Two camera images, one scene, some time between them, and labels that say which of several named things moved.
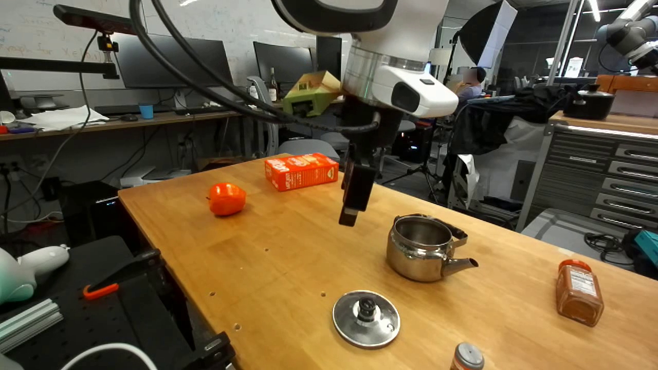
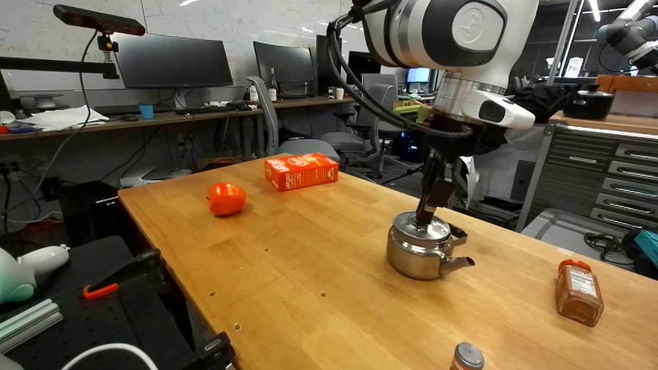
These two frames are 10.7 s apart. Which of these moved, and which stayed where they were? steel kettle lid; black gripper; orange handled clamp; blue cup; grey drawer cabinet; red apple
Moved: steel kettle lid; black gripper
Stayed: orange handled clamp; red apple; blue cup; grey drawer cabinet
